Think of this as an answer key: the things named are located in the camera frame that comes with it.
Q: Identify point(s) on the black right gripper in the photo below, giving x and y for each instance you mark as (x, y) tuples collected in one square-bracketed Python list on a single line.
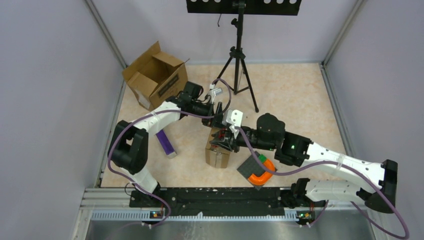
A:
[(225, 138)]

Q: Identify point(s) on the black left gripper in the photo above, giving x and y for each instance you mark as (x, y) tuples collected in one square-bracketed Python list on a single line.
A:
[(216, 121)]

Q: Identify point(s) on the small cardboard box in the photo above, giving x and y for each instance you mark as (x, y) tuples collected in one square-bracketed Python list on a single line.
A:
[(216, 156)]

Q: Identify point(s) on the purple rectangular box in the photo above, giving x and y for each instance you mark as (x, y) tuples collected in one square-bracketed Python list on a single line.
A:
[(166, 144)]

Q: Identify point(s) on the large cardboard express box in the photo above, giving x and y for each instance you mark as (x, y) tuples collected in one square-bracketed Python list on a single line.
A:
[(154, 76)]

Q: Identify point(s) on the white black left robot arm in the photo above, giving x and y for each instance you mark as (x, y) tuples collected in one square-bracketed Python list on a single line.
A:
[(129, 146)]

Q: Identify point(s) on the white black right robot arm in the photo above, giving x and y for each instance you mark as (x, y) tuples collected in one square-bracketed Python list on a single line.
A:
[(361, 181)]

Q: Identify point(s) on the grey knife holder plate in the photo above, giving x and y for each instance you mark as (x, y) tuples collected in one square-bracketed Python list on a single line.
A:
[(250, 166)]

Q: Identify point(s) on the green block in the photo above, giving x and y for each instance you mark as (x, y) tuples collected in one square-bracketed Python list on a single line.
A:
[(262, 158)]

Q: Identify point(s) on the black tripod stand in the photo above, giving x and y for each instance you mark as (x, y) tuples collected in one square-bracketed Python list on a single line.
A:
[(236, 53)]

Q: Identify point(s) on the black perforated tripod tray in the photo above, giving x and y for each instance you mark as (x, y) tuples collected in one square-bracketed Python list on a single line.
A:
[(248, 7)]

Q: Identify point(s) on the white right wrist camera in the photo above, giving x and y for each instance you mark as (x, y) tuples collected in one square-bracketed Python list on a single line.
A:
[(233, 118)]

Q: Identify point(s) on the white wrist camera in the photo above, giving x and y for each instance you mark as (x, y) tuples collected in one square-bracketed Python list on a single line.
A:
[(233, 118), (214, 92)]

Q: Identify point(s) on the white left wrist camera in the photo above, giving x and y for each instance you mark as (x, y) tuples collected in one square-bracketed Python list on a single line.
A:
[(214, 92)]

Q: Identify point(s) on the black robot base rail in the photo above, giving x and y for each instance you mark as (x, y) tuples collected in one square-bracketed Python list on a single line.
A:
[(223, 201)]

